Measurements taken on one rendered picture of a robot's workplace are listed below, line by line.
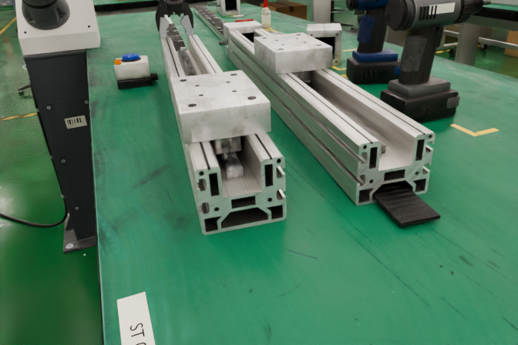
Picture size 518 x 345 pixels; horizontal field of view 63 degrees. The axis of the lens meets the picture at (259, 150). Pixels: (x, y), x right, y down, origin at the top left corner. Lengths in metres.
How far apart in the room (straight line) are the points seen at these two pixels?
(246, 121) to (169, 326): 0.25
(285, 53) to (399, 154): 0.31
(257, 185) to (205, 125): 0.10
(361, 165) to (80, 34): 1.29
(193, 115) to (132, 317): 0.23
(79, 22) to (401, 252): 1.42
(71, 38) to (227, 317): 1.37
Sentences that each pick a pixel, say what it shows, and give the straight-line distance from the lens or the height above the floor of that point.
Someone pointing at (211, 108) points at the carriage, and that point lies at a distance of 0.50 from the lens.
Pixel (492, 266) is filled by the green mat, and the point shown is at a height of 0.78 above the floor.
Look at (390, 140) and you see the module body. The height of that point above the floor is 0.84.
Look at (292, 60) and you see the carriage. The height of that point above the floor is 0.89.
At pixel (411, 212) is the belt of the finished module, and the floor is 0.79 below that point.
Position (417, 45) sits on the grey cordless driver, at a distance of 0.77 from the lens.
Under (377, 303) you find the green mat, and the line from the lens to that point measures 0.42.
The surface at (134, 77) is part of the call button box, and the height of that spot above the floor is 0.81.
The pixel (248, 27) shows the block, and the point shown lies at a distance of 1.24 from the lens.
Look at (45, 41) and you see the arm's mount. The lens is 1.66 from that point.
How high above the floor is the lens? 1.07
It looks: 26 degrees down
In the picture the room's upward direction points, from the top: 3 degrees counter-clockwise
